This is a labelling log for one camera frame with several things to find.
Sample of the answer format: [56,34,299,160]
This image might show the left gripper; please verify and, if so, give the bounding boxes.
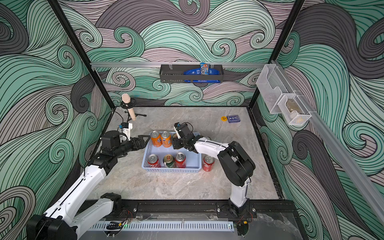
[113,135,150,159]

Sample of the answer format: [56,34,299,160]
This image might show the red cola can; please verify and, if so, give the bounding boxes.
[203,155,215,172]
[147,154,161,168]
[175,152,187,168]

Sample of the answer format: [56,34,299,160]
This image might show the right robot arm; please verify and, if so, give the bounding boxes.
[174,123,256,215]

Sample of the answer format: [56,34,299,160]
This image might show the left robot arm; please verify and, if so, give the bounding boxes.
[26,131,151,240]

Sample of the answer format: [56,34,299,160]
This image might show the light blue plastic basket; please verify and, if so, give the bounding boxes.
[142,130,202,173]

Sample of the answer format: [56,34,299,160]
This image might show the orange fanta can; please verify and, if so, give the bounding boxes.
[161,131,172,148]
[151,131,162,148]

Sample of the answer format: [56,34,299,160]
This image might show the orange Fanta can far left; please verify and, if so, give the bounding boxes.
[151,131,162,148]

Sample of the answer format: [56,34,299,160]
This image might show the green gold-top can front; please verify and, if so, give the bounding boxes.
[163,154,176,168]

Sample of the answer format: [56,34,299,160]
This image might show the beige microphone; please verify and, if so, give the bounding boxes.
[121,94,136,121]

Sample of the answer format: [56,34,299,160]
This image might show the blue playing card box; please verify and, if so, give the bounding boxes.
[227,115,241,123]

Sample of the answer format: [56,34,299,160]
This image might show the blue snack packet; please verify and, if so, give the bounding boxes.
[183,63,223,83]

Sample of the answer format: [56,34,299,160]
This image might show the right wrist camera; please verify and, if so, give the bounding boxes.
[174,123,181,132]

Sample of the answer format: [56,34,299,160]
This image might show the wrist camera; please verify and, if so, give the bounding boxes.
[119,122,133,142]
[174,123,181,132]

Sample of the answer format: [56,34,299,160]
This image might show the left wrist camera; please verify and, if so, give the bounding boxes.
[119,122,133,142]

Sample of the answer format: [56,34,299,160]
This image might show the black wall shelf tray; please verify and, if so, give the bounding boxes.
[160,64,224,84]

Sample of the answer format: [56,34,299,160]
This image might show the white perforated cable duct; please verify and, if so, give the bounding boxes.
[89,221,235,232]

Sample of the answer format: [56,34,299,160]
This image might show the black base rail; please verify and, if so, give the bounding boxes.
[122,200,297,219]

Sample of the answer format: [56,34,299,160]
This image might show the large clear wall bin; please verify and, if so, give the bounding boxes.
[257,64,292,114]

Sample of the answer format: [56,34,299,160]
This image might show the small clear wall bin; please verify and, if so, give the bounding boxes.
[278,94,311,127]

